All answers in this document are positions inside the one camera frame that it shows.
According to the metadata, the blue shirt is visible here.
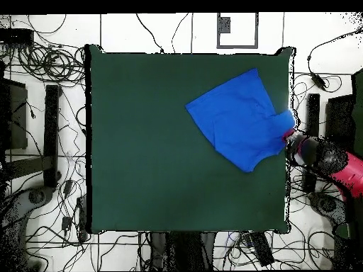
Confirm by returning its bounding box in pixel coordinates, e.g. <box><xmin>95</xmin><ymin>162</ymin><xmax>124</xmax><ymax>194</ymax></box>
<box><xmin>184</xmin><ymin>67</ymin><xmax>296</xmax><ymax>174</ymax></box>

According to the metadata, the black electronics box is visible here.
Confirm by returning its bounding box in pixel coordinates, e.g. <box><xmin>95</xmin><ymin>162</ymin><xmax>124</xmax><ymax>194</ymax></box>
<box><xmin>0</xmin><ymin>28</ymin><xmax>35</xmax><ymax>45</ymax></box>

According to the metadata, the grey stand foot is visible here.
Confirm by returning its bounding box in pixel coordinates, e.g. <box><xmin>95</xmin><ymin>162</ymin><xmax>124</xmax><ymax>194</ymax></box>
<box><xmin>308</xmin><ymin>191</ymin><xmax>348</xmax><ymax>227</ymax></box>
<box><xmin>0</xmin><ymin>185</ymin><xmax>55</xmax><ymax>271</ymax></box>

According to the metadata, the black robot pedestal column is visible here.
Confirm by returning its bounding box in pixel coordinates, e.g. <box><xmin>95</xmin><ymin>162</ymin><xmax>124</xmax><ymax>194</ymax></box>
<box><xmin>149</xmin><ymin>232</ymin><xmax>217</xmax><ymax>271</ymax></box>

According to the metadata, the black cable with plug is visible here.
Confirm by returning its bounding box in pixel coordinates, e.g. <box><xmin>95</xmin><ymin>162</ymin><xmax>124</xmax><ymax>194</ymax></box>
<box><xmin>135</xmin><ymin>12</ymin><xmax>165</xmax><ymax>55</ymax></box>

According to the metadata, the black power adapter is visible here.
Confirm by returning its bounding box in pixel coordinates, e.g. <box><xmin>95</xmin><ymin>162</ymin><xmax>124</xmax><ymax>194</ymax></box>
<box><xmin>309</xmin><ymin>72</ymin><xmax>327</xmax><ymax>91</ymax></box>

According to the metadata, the dark green table cloth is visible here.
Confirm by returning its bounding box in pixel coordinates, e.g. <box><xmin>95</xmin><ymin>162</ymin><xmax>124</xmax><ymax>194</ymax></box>
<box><xmin>84</xmin><ymin>43</ymin><xmax>296</xmax><ymax>235</ymax></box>

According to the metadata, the coiled black cable bundle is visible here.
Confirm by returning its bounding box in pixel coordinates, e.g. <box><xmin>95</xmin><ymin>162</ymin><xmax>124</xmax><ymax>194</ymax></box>
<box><xmin>17</xmin><ymin>42</ymin><xmax>86</xmax><ymax>87</ymax></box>

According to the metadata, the black adapter cable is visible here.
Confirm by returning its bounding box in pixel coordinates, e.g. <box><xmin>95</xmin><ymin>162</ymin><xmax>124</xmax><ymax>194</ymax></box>
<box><xmin>306</xmin><ymin>28</ymin><xmax>363</xmax><ymax>76</ymax></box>

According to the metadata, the long black stand bar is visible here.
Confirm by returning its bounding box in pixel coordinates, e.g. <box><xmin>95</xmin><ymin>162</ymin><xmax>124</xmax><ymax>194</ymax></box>
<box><xmin>43</xmin><ymin>84</ymin><xmax>62</xmax><ymax>189</ymax></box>
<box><xmin>302</xmin><ymin>93</ymin><xmax>320</xmax><ymax>194</ymax></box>

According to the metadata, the black power strip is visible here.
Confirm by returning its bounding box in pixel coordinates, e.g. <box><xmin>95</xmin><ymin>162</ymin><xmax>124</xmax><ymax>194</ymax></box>
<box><xmin>249</xmin><ymin>231</ymin><xmax>275</xmax><ymax>267</ymax></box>
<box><xmin>76</xmin><ymin>195</ymin><xmax>89</xmax><ymax>242</ymax></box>

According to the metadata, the thin black cable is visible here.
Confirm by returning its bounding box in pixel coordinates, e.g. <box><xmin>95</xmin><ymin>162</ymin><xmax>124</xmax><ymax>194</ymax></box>
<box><xmin>170</xmin><ymin>12</ymin><xmax>190</xmax><ymax>54</ymax></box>

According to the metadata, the grey square floor frame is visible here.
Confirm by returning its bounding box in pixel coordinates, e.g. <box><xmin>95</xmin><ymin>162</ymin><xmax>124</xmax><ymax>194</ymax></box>
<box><xmin>216</xmin><ymin>12</ymin><xmax>259</xmax><ymax>50</ymax></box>

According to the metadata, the black cabinet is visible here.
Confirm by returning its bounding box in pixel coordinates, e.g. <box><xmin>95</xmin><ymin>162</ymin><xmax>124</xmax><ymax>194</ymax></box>
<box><xmin>0</xmin><ymin>77</ymin><xmax>29</xmax><ymax>151</ymax></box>
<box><xmin>323</xmin><ymin>94</ymin><xmax>356</xmax><ymax>151</ymax></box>

